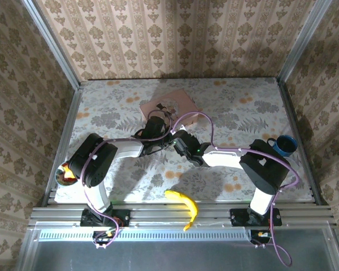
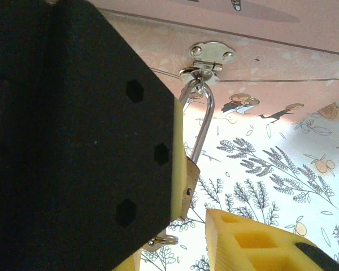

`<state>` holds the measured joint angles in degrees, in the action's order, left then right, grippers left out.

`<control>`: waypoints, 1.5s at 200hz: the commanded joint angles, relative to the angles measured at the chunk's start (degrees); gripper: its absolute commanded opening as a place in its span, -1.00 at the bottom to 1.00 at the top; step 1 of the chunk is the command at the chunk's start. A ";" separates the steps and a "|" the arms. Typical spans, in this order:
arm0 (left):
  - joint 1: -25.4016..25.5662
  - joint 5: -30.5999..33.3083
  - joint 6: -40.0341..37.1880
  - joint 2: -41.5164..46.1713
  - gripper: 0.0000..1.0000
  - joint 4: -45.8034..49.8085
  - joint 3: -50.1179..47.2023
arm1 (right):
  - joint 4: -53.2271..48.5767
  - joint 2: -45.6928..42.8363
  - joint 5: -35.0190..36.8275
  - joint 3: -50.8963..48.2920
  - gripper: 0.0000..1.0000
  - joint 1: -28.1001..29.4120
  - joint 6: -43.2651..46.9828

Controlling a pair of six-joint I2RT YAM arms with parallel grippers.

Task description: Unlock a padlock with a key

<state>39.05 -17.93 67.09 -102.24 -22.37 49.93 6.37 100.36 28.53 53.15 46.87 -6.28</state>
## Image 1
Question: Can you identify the pink tin box with figures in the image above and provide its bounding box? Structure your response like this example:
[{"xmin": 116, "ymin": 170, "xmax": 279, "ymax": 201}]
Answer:
[{"xmin": 140, "ymin": 89, "xmax": 201, "ymax": 128}]

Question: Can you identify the floral table cover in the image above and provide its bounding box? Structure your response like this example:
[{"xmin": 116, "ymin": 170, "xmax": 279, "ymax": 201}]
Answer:
[{"xmin": 55, "ymin": 78, "xmax": 313, "ymax": 203}]

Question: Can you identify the yellow banana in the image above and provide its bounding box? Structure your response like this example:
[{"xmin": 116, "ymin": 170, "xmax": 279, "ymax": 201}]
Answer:
[{"xmin": 164, "ymin": 189, "xmax": 199, "ymax": 232}]

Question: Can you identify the blue mug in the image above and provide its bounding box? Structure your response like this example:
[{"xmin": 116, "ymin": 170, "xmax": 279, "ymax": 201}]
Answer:
[{"xmin": 267, "ymin": 134, "xmax": 298, "ymax": 158}]

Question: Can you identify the shiny red yellow ball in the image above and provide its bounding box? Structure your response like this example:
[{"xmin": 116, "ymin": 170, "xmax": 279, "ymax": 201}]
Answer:
[{"xmin": 55, "ymin": 162, "xmax": 77, "ymax": 187}]

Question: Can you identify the grey sheet metal panel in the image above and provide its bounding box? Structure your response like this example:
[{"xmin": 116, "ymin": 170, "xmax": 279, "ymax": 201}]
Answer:
[{"xmin": 31, "ymin": 239, "xmax": 336, "ymax": 271}]

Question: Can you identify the small black controller board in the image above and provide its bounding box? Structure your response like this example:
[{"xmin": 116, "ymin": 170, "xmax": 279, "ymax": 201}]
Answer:
[
  {"xmin": 250, "ymin": 229, "xmax": 275, "ymax": 245},
  {"xmin": 92, "ymin": 230, "xmax": 116, "ymax": 245}
]

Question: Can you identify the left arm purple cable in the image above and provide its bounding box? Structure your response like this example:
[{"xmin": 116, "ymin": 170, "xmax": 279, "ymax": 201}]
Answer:
[{"xmin": 80, "ymin": 108, "xmax": 173, "ymax": 249}]

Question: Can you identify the aluminium mounting rail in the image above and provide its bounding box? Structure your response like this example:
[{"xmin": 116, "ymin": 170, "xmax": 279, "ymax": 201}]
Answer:
[{"xmin": 28, "ymin": 200, "xmax": 337, "ymax": 230}]

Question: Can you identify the aluminium table side rail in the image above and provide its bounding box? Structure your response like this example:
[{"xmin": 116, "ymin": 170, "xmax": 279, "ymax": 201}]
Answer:
[
  {"xmin": 41, "ymin": 88, "xmax": 85, "ymax": 207},
  {"xmin": 276, "ymin": 78, "xmax": 328, "ymax": 206}
]

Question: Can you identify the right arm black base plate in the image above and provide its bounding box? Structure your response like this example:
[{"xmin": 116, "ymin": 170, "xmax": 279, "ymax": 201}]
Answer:
[{"xmin": 228, "ymin": 208, "xmax": 283, "ymax": 228}]

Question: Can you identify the slotted grey cable duct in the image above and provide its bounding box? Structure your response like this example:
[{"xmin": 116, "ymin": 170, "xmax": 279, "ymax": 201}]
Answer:
[{"xmin": 38, "ymin": 228, "xmax": 254, "ymax": 242}]

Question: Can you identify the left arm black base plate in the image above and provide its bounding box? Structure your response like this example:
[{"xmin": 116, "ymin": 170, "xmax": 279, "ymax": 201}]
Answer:
[{"xmin": 80, "ymin": 208, "xmax": 131, "ymax": 228}]

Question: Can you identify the aluminium frame post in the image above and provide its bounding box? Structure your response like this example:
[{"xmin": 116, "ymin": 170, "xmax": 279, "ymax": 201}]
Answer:
[
  {"xmin": 276, "ymin": 0, "xmax": 333, "ymax": 82},
  {"xmin": 21, "ymin": 0, "xmax": 85, "ymax": 90}
]

